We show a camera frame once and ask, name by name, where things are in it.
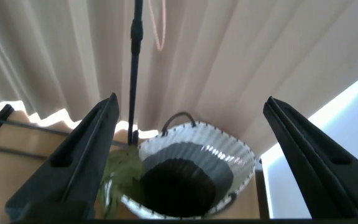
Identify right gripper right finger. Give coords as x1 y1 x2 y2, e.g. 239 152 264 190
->
262 95 358 218

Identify green printed garment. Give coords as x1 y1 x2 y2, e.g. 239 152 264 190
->
98 146 145 218

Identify pink clothes hanger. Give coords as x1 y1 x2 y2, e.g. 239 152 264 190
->
149 0 167 52

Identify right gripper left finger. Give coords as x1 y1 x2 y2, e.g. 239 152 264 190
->
4 92 120 220

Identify white laundry basket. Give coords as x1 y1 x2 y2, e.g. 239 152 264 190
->
121 111 257 218

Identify black clothes rack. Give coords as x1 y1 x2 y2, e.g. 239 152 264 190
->
0 0 144 161

